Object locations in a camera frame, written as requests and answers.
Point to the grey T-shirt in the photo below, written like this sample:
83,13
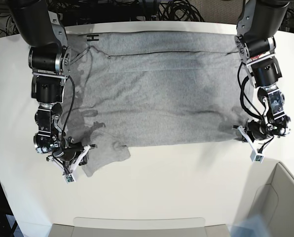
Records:
151,89

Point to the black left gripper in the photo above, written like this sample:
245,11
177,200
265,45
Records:
256,131

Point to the beige box at bottom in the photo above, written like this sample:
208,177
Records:
94,227

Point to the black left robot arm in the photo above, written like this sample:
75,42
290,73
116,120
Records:
256,27

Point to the beige box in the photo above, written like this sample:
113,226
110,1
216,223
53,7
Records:
94,227
272,211

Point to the beige box at right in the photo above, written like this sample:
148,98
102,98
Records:
272,211

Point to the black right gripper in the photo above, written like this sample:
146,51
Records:
72,156

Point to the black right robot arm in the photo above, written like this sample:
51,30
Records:
49,59

